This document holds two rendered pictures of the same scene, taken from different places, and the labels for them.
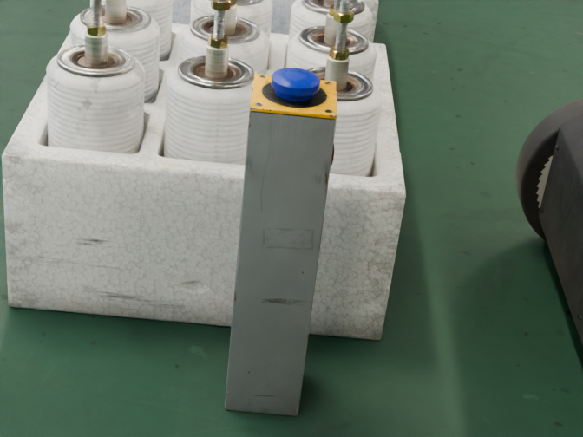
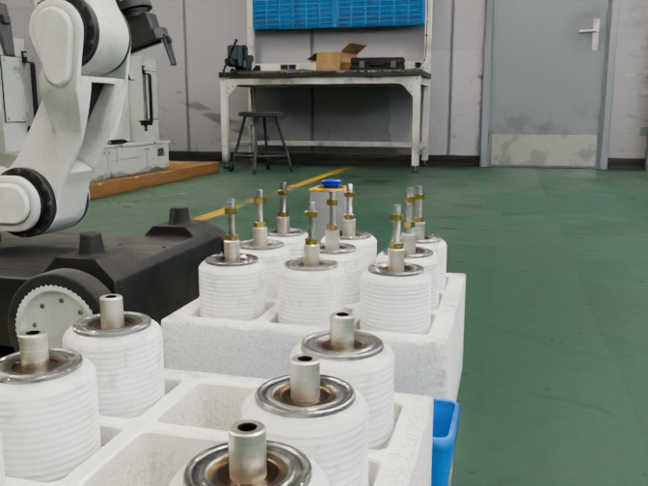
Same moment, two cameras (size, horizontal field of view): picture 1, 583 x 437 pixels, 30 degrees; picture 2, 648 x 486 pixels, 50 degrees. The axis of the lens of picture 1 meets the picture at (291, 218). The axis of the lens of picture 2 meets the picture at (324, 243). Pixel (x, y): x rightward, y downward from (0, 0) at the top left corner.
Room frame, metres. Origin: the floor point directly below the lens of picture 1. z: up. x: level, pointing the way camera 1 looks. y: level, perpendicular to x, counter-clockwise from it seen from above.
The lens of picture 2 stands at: (2.12, 0.38, 0.46)
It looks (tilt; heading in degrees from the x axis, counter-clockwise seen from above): 11 degrees down; 197
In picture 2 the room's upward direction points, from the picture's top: straight up
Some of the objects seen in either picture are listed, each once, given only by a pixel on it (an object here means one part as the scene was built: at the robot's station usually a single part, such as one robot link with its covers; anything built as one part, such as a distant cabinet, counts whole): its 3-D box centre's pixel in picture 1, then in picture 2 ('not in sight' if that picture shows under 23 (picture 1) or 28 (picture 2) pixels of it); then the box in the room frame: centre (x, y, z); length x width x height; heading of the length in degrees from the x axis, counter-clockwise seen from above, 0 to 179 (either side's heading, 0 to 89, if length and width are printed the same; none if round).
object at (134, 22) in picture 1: (115, 19); (408, 253); (1.10, 0.21, 0.25); 0.08 x 0.08 x 0.01
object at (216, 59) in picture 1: (216, 61); (348, 228); (0.99, 0.09, 0.26); 0.02 x 0.02 x 0.03
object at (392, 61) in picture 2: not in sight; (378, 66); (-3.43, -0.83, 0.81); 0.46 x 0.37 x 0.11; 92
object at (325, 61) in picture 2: not in sight; (336, 59); (-3.51, -1.20, 0.87); 0.40 x 0.30 x 0.23; 78
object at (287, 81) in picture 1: (295, 88); (331, 184); (0.82, 0.01, 0.32); 0.04 x 0.04 x 0.02
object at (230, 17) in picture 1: (225, 18); (332, 240); (1.11, 0.09, 0.26); 0.02 x 0.02 x 0.03
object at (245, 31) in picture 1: (225, 29); (332, 249); (1.11, 0.09, 0.25); 0.08 x 0.08 x 0.01
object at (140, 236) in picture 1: (216, 162); (332, 348); (1.11, 0.09, 0.09); 0.39 x 0.39 x 0.18; 2
